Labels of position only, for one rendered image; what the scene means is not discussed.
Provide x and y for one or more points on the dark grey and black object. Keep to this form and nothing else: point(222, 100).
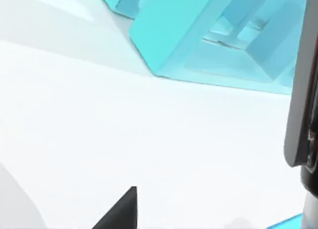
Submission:
point(301, 102)

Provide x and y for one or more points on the blue flat object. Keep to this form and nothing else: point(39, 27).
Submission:
point(288, 222)

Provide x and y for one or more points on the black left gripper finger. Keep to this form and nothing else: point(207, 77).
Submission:
point(125, 212)

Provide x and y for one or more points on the light blue rack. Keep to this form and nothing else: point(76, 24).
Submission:
point(198, 35)

